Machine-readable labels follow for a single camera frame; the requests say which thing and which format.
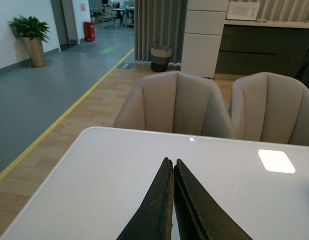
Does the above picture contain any white microwave oven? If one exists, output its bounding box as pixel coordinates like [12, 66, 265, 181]
[226, 1, 261, 21]

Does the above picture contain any woven basket with handles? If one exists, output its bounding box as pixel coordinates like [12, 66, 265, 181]
[150, 41, 172, 73]

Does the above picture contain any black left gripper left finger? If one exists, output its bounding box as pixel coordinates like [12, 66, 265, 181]
[118, 157, 174, 240]

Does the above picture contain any white drawer cabinet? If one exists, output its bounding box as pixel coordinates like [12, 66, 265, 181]
[181, 0, 229, 78]

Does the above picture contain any green potted plant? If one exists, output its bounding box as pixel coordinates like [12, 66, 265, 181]
[8, 15, 50, 68]

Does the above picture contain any dark kitchen counter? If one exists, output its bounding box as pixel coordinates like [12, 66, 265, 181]
[215, 24, 309, 77]

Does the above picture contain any beige upholstered chair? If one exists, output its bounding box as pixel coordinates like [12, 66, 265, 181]
[229, 72, 309, 146]
[113, 71, 235, 139]

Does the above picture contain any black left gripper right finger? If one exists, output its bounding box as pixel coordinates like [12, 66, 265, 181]
[174, 159, 251, 240]

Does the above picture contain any right beige upholstered chair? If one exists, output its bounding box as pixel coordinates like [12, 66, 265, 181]
[229, 72, 309, 146]

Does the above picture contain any grey pleated curtain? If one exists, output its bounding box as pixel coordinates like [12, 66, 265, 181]
[134, 0, 188, 64]

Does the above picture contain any left beige upholstered chair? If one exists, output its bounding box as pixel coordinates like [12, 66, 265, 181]
[113, 71, 235, 139]

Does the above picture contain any red cylindrical bin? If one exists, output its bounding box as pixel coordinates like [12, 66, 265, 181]
[83, 21, 96, 42]

